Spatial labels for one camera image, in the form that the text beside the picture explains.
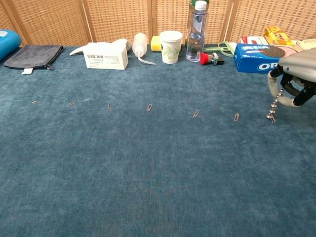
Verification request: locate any dark grey cloth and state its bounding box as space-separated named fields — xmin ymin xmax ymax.
xmin=3 ymin=44 xmax=64 ymax=75

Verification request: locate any clear squeeze wash bottle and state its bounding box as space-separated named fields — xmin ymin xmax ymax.
xmin=132 ymin=33 xmax=157 ymax=66

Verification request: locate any yellow sponge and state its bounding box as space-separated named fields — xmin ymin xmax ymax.
xmin=150 ymin=36 xmax=188 ymax=52

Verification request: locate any red emergency push button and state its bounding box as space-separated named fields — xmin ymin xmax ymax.
xmin=199 ymin=52 xmax=225 ymax=66

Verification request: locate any silver magnetic bead stick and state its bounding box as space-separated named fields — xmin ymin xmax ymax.
xmin=266 ymin=88 xmax=285 ymax=120

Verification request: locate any blue detergent bottle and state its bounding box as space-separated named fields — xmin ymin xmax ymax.
xmin=0 ymin=29 xmax=22 ymax=62

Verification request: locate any wicker folding screen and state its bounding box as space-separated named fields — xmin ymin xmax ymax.
xmin=0 ymin=0 xmax=316 ymax=47

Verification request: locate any white cardboard box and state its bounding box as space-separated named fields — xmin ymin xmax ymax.
xmin=82 ymin=42 xmax=129 ymax=71

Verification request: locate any clear water bottle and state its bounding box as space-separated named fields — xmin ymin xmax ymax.
xmin=186 ymin=0 xmax=209 ymax=63

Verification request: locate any white paper cup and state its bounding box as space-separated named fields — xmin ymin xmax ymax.
xmin=159 ymin=30 xmax=184 ymax=65

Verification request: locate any light green hand brush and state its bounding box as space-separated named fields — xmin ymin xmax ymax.
xmin=203 ymin=41 xmax=238 ymax=58

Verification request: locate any blue carpet table cover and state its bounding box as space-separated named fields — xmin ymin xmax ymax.
xmin=0 ymin=44 xmax=316 ymax=237

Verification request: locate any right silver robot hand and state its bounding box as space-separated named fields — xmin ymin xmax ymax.
xmin=267 ymin=48 xmax=316 ymax=109

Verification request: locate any yellow snack box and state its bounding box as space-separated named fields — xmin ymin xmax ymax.
xmin=263 ymin=25 xmax=296 ymax=47

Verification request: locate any red white blue box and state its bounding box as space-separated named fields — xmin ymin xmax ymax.
xmin=239 ymin=36 xmax=270 ymax=45

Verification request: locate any blue Oreo cookie box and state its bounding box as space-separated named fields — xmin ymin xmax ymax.
xmin=233 ymin=43 xmax=298 ymax=74

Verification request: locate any white handled round brush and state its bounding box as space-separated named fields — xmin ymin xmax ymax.
xmin=69 ymin=38 xmax=131 ymax=56

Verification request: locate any beige lidded food container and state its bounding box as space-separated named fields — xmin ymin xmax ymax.
xmin=295 ymin=39 xmax=316 ymax=52

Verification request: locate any green tea bottle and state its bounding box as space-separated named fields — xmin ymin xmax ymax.
xmin=189 ymin=0 xmax=210 ymax=10

